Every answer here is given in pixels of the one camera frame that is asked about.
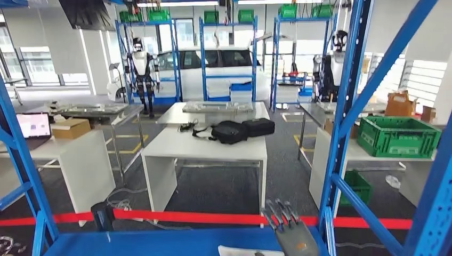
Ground black cable bundle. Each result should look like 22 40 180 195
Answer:
178 120 199 133

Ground white desk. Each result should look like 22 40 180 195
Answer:
0 129 117 227
309 127 439 209
141 126 268 213

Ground white plastic shell part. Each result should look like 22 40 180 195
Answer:
217 244 285 256

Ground white floor cable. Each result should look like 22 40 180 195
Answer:
335 242 385 249

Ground green plastic crate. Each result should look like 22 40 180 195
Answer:
338 170 373 207
357 116 442 159
278 4 298 19
204 10 220 25
311 4 333 18
237 9 255 23
119 10 142 23
147 9 171 22

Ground blue steel shelf rack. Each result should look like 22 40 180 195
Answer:
0 0 452 256
198 15 259 103
271 14 338 112
115 19 182 105

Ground blue white stacked bins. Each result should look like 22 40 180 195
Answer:
230 82 254 103
298 86 315 103

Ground small white device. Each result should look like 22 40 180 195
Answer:
46 100 62 116

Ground red barrier belt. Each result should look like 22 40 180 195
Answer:
0 209 413 230

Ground small cardboard box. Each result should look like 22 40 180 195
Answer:
422 105 437 124

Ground clear plastic wrap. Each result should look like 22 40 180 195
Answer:
385 174 401 190

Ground open brown cardboard box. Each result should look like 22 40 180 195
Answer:
384 90 418 117

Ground black barrier belt post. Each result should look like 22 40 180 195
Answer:
91 201 116 232

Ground black hanging screen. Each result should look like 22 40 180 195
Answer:
58 0 117 32

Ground black hard case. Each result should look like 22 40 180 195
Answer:
241 117 276 138

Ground grey metal tray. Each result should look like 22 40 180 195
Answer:
60 103 128 116
182 101 255 114

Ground steel table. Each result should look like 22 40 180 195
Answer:
298 102 388 162
46 103 146 185
156 101 271 128

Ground chrome base stool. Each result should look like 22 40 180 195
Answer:
0 236 27 256

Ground black white humanoid robot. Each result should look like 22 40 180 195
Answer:
123 37 162 119
312 30 350 103

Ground white car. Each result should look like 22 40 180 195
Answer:
107 47 271 103

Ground dark long table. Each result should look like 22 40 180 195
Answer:
0 77 27 106

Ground open laptop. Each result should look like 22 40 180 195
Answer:
15 112 53 149

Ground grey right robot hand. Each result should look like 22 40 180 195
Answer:
254 198 321 256

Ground red black trolley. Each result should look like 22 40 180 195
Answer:
282 61 306 85

